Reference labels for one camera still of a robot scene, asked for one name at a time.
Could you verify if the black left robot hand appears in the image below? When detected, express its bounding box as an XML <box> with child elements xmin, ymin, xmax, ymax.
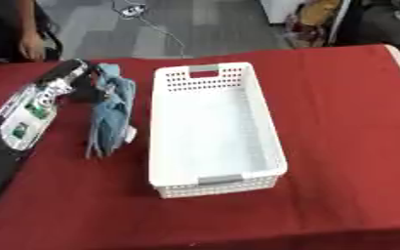
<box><xmin>64</xmin><ymin>66</ymin><xmax>117</xmax><ymax>104</ymax></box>

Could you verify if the light blue cloth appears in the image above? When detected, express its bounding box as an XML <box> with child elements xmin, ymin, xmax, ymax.
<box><xmin>84</xmin><ymin>62</ymin><xmax>139</xmax><ymax>160</ymax></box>

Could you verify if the person's hand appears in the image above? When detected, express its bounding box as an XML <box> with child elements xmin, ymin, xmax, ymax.
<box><xmin>17</xmin><ymin>30</ymin><xmax>49</xmax><ymax>62</ymax></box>

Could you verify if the white power strip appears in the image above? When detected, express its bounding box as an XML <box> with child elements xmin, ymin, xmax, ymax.
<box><xmin>119</xmin><ymin>3</ymin><xmax>149</xmax><ymax>18</ymax></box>

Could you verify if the person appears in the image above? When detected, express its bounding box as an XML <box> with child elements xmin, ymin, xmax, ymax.
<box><xmin>0</xmin><ymin>0</ymin><xmax>63</xmax><ymax>66</ymax></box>

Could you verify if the white perforated plastic basket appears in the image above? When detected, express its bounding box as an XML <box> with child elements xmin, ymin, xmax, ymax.
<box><xmin>146</xmin><ymin>62</ymin><xmax>289</xmax><ymax>199</ymax></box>

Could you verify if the yellow and red bag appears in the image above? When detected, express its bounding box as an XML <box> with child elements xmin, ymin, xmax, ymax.
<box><xmin>282</xmin><ymin>0</ymin><xmax>343</xmax><ymax>49</ymax></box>

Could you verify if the grey cable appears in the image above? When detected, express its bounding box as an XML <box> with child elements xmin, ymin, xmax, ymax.
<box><xmin>109</xmin><ymin>0</ymin><xmax>195</xmax><ymax>59</ymax></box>

